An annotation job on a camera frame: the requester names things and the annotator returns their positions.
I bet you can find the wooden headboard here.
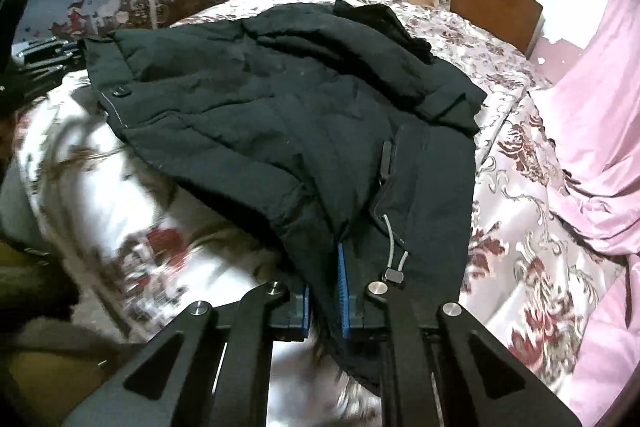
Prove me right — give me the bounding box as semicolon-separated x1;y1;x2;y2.
450;0;544;57

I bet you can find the pink curtain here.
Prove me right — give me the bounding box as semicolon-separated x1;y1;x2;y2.
534;0;639;426

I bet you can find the black padded jacket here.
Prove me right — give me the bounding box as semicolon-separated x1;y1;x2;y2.
81;0;490;396

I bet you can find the floral satin bedspread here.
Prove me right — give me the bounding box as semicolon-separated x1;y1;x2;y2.
12;0;625;426

